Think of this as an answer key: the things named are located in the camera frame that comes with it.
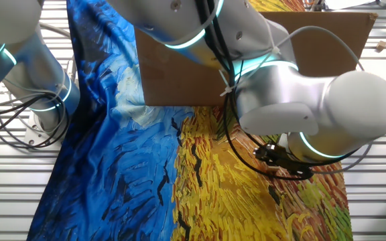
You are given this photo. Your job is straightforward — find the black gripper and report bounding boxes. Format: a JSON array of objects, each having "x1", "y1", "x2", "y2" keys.
[{"x1": 252, "y1": 143, "x2": 315, "y2": 181}]

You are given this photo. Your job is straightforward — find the white zip tie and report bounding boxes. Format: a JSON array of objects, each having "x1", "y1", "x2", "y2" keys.
[{"x1": 218, "y1": 68, "x2": 238, "y2": 98}]

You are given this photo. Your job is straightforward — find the painted wheat field cloth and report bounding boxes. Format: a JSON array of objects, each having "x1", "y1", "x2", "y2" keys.
[{"x1": 27, "y1": 0, "x2": 355, "y2": 241}]

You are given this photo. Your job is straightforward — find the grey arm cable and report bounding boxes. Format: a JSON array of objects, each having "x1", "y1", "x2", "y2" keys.
[{"x1": 236, "y1": 25, "x2": 376, "y2": 176}]

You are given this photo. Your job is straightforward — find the black base cable bundle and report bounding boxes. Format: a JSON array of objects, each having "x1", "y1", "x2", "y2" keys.
[{"x1": 0, "y1": 92, "x2": 71, "y2": 150}]

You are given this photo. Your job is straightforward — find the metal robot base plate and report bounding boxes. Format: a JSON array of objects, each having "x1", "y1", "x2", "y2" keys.
[{"x1": 23, "y1": 109, "x2": 64, "y2": 149}]

